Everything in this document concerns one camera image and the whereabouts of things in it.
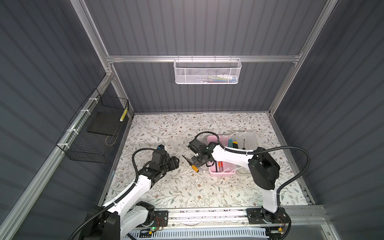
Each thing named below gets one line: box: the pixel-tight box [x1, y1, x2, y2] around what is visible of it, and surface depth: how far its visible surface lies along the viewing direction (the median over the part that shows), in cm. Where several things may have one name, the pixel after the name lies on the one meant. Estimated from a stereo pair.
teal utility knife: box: [228, 138, 234, 148], surface depth 96 cm
